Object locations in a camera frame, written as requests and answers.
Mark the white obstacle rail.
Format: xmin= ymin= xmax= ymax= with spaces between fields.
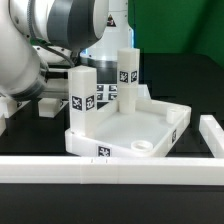
xmin=199 ymin=115 xmax=224 ymax=158
xmin=0 ymin=156 xmax=224 ymax=186

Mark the white right obstacle rail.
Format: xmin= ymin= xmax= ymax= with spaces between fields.
xmin=199 ymin=115 xmax=224 ymax=158

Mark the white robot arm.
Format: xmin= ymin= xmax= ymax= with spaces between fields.
xmin=0 ymin=0 xmax=133 ymax=101

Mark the white front obstacle rail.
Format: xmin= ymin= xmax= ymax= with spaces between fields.
xmin=0 ymin=156 xmax=224 ymax=186

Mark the white marker base plate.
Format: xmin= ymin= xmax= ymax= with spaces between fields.
xmin=97 ymin=84 xmax=150 ymax=102

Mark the white desk top tray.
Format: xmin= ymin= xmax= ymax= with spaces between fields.
xmin=65 ymin=98 xmax=191 ymax=158

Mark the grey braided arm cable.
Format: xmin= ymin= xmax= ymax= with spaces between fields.
xmin=27 ymin=0 xmax=76 ymax=68

